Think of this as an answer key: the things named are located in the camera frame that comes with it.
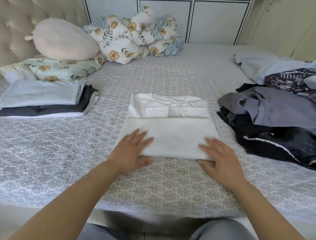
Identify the person's left hand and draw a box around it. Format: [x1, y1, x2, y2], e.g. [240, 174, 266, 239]
[107, 128, 155, 176]

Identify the person's right hand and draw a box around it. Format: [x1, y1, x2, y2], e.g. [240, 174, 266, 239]
[197, 137, 248, 194]

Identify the white printed t-shirt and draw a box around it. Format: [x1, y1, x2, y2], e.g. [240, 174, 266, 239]
[116, 92, 222, 161]

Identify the bed with grey patterned sheet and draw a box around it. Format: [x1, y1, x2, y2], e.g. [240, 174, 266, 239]
[0, 44, 316, 223]

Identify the dark purple patterned garment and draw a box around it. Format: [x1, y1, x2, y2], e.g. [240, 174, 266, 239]
[264, 67, 316, 95]

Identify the person's right forearm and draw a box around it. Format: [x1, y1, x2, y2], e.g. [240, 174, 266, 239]
[228, 180, 307, 240]

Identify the person's left forearm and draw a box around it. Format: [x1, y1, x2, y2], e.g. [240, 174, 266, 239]
[7, 163, 126, 240]

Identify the floral pillow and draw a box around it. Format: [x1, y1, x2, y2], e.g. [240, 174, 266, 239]
[22, 53, 106, 83]

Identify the floral bunched quilt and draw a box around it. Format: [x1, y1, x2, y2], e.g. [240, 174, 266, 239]
[153, 14, 185, 57]

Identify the pink plush pillow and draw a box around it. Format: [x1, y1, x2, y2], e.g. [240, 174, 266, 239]
[24, 18, 101, 62]

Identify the white packet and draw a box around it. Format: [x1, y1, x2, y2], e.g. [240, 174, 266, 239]
[0, 63, 38, 85]

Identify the white wardrobe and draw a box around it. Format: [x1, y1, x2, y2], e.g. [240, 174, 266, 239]
[82, 0, 255, 46]

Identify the white door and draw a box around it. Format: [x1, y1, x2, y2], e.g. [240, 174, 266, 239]
[239, 0, 316, 63]

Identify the beige tufted headboard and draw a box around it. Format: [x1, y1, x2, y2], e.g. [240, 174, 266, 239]
[0, 0, 90, 68]

